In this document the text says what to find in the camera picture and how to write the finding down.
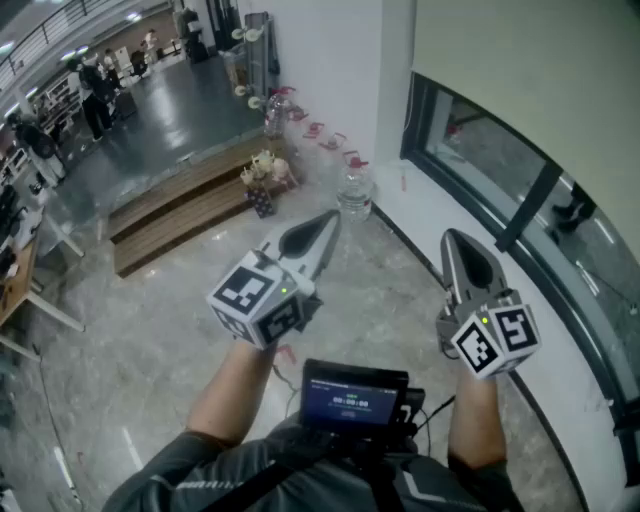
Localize clear water bottle red handle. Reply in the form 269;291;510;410
318;131;347;166
335;148;376;225
284;103;314;146
302;121;326;151
263;85;296;140

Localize person's grey shirt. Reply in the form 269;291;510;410
102;424;526;512

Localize person's right forearm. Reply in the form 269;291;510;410
447;372;509;471

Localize black rolling suitcase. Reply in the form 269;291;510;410
113;91;139;121

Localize wooden step platform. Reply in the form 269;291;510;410
107;134;301;279

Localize grey metal cart with casters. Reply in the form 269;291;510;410
232;12;281;114

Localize white cloth bundle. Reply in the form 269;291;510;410
12;197;49;246

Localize black framed window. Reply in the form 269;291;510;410
399;71;640;501

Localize white storage shelf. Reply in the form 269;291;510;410
29;74;84;131

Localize black display cable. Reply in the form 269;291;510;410
414;394;456;431

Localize black floor cable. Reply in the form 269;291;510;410
32;344;81;501

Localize black equipment stand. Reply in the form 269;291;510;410
172;4;210;65

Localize black chest strap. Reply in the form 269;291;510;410
197;447;331;512

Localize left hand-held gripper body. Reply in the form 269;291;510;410
206;247;326;350

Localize wooden table white legs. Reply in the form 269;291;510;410
0;234;86;361

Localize black mezzanine railing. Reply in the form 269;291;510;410
0;0;109;91

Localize white roller window blind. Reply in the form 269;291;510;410
410;0;640;246

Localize person's left forearm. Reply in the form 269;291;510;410
185;339;281;449

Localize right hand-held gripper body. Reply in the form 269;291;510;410
434;288;542;380

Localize black office chair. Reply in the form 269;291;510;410
128;47;151;80

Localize black chest-mounted display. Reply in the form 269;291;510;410
299;358;426;441

